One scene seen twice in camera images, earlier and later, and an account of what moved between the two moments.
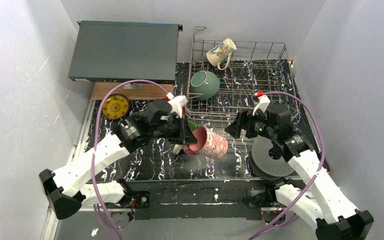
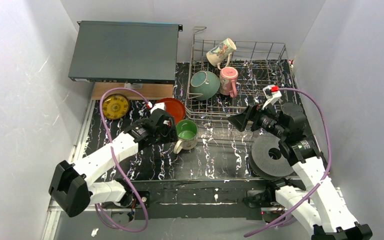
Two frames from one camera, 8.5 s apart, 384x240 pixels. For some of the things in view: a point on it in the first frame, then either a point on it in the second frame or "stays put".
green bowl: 204,82 stays put
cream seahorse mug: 220,51 stays put
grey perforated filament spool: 263,164 stays put
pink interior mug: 210,144 → 228,84
